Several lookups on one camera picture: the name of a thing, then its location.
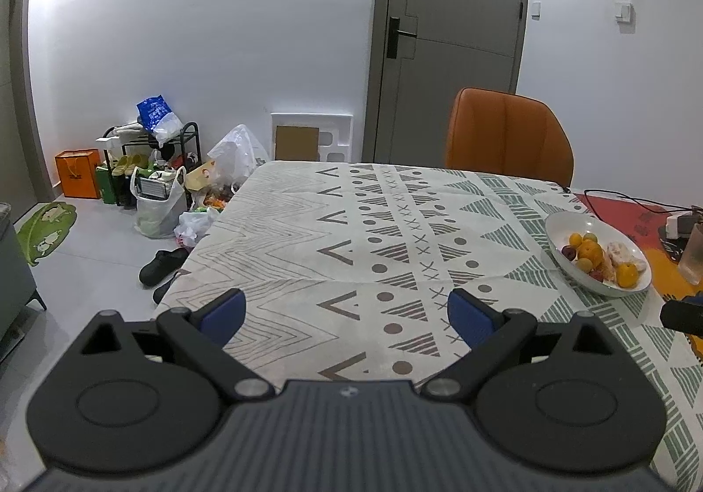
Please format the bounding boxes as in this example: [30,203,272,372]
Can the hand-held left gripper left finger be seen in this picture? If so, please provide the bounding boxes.
[71,288,276,404]

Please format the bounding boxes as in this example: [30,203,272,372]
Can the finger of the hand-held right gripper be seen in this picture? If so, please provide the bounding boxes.
[660,290,703,333]

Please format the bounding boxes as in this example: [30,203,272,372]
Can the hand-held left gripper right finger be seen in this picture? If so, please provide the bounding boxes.
[420,288,621,402]

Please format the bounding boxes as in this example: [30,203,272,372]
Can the pomelo segment with white rind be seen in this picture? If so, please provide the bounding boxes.
[605,242,649,273]

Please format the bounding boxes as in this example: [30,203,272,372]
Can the white plate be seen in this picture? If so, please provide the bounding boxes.
[545,211,653,298]

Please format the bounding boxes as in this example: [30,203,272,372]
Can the clear glass cup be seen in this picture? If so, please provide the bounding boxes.
[678,222,703,287]

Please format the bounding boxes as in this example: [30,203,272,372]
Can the black shoe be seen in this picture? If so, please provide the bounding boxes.
[139,247,190,287]
[152,272,182,305]

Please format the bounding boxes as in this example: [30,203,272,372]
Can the black coaster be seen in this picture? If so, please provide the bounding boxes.
[658,225,685,257]

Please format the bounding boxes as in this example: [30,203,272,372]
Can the small white plastic bag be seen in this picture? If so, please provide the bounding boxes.
[174,206,221,251]

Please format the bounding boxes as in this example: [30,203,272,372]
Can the white charger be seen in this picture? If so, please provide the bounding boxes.
[666,212,703,237]

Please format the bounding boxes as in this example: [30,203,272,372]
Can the white plastic bag with boxes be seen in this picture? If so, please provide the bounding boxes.
[130,166,188,239]

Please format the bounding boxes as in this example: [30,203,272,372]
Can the patterned tablecloth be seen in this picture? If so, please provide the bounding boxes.
[152,161,703,492]

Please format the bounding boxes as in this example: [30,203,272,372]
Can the brown paper bag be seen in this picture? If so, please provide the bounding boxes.
[185,161,217,191]

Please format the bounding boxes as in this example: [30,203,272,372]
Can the clear plastic bag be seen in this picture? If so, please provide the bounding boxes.
[206,124,270,191]

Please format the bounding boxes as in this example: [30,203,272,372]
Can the green box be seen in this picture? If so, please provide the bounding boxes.
[95,165,119,204]

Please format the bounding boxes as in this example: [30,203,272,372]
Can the black shoe rack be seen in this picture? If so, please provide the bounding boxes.
[102,122,201,207]

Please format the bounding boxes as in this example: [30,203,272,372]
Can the yellow slippers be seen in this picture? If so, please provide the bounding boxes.
[112,154,150,175]

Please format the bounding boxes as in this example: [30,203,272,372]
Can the orange chair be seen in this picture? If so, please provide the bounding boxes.
[445,87,575,188]

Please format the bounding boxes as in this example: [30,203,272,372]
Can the brown cardboard sheet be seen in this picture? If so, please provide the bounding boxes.
[275,125,319,162]

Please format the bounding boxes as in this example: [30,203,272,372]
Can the green leaf floor mat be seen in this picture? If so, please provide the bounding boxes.
[15,202,78,268]

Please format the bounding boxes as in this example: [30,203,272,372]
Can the orange paper bag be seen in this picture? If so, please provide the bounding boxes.
[54,149,102,199]

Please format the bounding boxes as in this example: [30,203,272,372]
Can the white foam packaging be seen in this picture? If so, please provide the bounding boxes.
[271,112,353,163]

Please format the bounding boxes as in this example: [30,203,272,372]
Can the blue plastic bag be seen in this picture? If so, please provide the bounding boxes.
[136,95,184,144]

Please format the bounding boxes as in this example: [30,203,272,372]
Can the grey sofa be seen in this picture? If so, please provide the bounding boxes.
[0,201,47,361]

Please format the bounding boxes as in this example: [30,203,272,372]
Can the black door lock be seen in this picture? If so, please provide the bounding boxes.
[386,16,418,59]

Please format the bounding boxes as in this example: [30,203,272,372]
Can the grey door beside orange bag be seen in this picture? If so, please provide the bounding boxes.
[0,0,56,207]

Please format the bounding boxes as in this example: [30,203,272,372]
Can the black cable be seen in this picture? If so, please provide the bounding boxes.
[560,186,694,213]

